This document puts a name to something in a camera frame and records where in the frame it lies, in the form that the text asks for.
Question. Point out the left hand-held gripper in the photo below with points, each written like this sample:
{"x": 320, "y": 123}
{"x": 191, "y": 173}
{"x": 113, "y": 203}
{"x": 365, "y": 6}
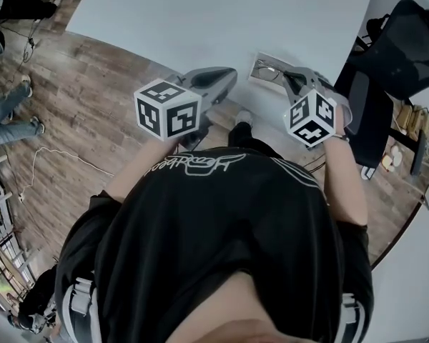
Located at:
{"x": 168, "y": 113}

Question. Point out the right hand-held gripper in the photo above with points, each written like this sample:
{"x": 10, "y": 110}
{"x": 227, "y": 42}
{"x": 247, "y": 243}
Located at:
{"x": 311, "y": 118}

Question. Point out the person's left forearm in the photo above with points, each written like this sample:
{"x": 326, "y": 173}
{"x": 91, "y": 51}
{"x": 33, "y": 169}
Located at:
{"x": 143, "y": 170}

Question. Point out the person's right forearm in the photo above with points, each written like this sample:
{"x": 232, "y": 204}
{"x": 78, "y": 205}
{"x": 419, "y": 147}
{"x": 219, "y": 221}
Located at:
{"x": 345, "y": 181}

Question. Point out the person's right hand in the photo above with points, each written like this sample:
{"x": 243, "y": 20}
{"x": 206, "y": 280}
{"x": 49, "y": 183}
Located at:
{"x": 343, "y": 118}

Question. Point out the person's white shoe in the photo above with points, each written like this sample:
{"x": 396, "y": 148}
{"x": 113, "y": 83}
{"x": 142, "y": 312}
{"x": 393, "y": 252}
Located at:
{"x": 244, "y": 117}

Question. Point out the person's leg in black trousers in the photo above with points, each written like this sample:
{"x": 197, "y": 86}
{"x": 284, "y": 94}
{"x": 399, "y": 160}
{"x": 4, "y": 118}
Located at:
{"x": 245, "y": 138}

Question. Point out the black mesh office chair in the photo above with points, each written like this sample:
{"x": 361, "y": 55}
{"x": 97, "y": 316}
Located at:
{"x": 397, "y": 48}

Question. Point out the wooden box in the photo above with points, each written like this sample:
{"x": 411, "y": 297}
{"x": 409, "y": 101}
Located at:
{"x": 413, "y": 118}

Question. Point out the black printed t-shirt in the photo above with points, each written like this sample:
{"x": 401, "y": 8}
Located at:
{"x": 207, "y": 227}

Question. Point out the person's head and neck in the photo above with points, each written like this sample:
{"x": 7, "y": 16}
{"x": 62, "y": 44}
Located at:
{"x": 257, "y": 313}

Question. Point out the metal rack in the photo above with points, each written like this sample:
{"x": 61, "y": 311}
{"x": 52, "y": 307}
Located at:
{"x": 3, "y": 245}

